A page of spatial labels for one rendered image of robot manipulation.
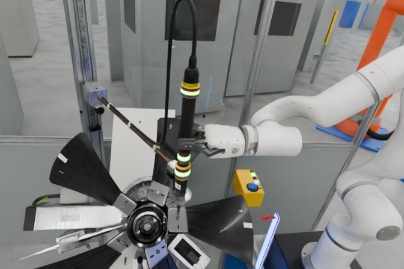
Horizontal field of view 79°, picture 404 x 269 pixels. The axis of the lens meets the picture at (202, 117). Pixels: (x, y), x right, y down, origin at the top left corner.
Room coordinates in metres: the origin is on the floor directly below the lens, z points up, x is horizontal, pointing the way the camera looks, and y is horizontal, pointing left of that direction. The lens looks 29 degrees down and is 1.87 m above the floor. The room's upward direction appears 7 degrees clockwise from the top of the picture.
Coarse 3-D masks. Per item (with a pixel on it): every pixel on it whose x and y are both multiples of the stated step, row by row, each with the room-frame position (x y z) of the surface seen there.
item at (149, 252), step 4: (164, 240) 0.51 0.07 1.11; (160, 244) 0.49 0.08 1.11; (164, 244) 0.50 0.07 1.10; (152, 248) 0.46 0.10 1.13; (156, 248) 0.47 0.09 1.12; (160, 248) 0.48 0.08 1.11; (164, 248) 0.49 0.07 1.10; (148, 252) 0.45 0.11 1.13; (152, 252) 0.46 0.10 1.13; (160, 252) 0.47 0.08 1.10; (164, 252) 0.48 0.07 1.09; (148, 256) 0.44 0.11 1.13; (156, 256) 0.45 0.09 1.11; (160, 256) 0.46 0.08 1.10; (164, 256) 0.47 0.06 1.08; (148, 260) 0.43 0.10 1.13; (152, 260) 0.44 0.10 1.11; (156, 260) 0.45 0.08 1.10; (160, 260) 0.45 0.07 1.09; (148, 264) 0.42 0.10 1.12; (152, 264) 0.43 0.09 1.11
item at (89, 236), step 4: (124, 224) 0.54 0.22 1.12; (108, 228) 0.53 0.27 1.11; (112, 228) 0.53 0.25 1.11; (116, 228) 0.53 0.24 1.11; (96, 232) 0.51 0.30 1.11; (100, 232) 0.51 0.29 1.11; (104, 232) 0.51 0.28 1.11; (108, 232) 0.52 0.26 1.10; (80, 236) 0.50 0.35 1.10; (84, 236) 0.50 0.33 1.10; (88, 236) 0.50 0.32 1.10; (92, 236) 0.50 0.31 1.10; (96, 236) 0.50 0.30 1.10; (80, 240) 0.48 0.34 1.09; (84, 240) 0.49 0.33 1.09; (48, 248) 0.46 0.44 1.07; (52, 248) 0.46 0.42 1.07; (56, 248) 0.46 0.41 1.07; (40, 252) 0.45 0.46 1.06; (44, 252) 0.45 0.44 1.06; (28, 256) 0.44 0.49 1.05
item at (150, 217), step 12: (144, 204) 0.53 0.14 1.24; (156, 204) 0.55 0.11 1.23; (132, 216) 0.48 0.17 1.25; (144, 216) 0.49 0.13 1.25; (156, 216) 0.50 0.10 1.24; (132, 228) 0.46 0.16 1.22; (156, 228) 0.47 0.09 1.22; (132, 240) 0.44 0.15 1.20; (144, 240) 0.45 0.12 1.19; (156, 240) 0.45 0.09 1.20
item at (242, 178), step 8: (240, 176) 0.92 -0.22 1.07; (248, 176) 0.92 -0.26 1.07; (256, 176) 0.93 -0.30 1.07; (240, 184) 0.86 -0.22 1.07; (256, 184) 0.87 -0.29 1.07; (240, 192) 0.84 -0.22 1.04; (248, 192) 0.82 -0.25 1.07; (256, 192) 0.82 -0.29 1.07; (264, 192) 0.83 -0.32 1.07; (248, 200) 0.81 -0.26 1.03; (256, 200) 0.82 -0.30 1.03
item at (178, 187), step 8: (192, 56) 0.53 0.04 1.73; (192, 64) 0.53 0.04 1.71; (184, 72) 0.53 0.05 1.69; (192, 72) 0.52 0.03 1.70; (184, 80) 0.53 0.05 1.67; (192, 80) 0.52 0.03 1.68; (176, 184) 0.52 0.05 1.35; (184, 184) 0.52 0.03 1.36; (176, 192) 0.53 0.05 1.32; (184, 192) 0.53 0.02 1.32
